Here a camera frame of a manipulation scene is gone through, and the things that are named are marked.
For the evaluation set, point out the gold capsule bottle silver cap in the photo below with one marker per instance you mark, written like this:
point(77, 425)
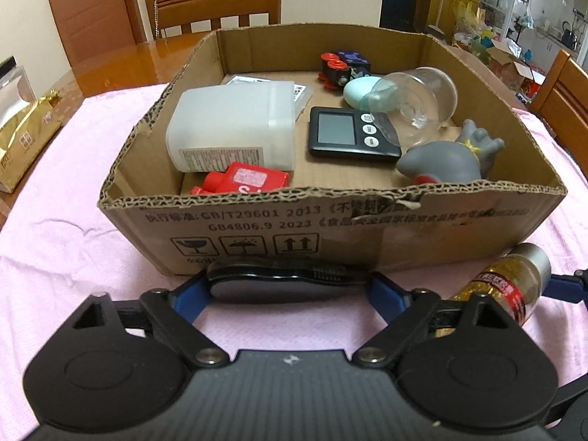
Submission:
point(505, 285)

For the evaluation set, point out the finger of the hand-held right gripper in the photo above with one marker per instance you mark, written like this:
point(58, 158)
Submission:
point(562, 285)

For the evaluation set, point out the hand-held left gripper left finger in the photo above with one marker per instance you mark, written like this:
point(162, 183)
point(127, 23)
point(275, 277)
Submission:
point(189, 293)

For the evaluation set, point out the small red bottle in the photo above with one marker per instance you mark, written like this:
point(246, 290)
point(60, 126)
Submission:
point(250, 179)

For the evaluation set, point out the red packets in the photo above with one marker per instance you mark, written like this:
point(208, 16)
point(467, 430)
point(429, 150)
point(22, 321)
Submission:
point(530, 89)

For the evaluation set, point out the translucent white plastic jar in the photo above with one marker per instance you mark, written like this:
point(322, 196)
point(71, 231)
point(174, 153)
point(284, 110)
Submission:
point(229, 121)

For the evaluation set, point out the grey elephant toy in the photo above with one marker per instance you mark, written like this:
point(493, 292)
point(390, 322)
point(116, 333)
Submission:
point(443, 161)

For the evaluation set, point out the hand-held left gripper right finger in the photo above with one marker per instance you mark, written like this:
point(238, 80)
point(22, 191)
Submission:
point(387, 296)

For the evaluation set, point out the white card pack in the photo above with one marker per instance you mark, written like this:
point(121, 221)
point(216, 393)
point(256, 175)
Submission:
point(303, 94)

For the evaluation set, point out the clear plastic pouch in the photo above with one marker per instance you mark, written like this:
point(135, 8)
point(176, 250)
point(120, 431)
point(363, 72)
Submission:
point(14, 85)

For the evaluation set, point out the red and blue toy train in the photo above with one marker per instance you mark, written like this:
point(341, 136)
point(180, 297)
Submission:
point(342, 66)

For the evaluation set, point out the cardboard box on floor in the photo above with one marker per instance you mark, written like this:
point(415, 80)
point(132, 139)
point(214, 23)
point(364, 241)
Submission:
point(514, 62)

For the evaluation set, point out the dark kettle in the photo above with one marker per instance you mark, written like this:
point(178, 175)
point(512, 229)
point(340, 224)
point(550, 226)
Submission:
point(569, 34)

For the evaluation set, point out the black digital timer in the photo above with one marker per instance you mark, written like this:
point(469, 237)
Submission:
point(337, 131)

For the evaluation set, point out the yellow plastic bag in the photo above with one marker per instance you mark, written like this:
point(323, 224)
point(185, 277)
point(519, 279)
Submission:
point(467, 18)

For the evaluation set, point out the clear glass cup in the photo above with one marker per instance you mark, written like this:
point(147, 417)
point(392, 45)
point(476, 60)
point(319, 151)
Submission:
point(415, 101)

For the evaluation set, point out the pink cloth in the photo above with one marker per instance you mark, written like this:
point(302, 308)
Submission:
point(55, 239)

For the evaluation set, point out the brown wooden door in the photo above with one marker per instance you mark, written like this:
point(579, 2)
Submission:
point(87, 9)

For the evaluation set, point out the cardboard box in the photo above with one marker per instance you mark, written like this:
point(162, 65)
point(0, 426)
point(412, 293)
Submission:
point(275, 234)
point(514, 62)

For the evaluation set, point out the gold box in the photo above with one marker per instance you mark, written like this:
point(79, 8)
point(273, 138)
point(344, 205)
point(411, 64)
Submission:
point(25, 142)

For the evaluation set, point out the light blue egg-shaped gadget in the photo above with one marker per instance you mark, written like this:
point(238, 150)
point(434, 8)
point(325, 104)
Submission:
point(358, 93)

